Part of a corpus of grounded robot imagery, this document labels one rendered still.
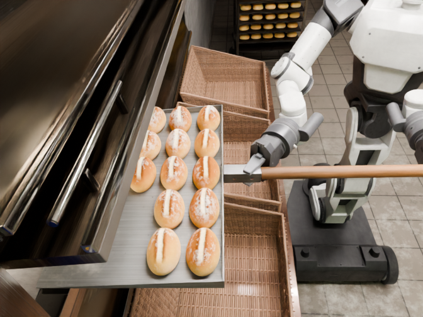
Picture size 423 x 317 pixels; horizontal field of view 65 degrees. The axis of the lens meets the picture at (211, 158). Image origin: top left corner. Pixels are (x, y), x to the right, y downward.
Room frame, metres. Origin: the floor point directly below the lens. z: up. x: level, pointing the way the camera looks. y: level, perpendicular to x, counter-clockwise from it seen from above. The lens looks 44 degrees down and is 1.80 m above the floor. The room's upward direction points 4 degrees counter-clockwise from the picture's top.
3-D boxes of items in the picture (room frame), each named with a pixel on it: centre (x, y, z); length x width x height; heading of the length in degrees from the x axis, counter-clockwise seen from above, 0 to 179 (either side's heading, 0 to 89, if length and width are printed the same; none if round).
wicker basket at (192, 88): (1.74, -0.12, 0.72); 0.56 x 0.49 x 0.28; 174
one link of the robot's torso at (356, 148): (1.03, -0.64, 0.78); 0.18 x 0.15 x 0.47; 86
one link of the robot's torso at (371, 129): (1.10, -0.64, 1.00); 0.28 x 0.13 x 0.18; 176
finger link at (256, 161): (0.56, -0.10, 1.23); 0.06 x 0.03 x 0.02; 141
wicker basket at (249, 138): (1.12, -0.06, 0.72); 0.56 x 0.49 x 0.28; 175
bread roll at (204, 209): (0.45, 0.02, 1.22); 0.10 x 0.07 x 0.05; 177
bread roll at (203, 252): (0.35, 0.03, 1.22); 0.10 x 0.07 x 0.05; 176
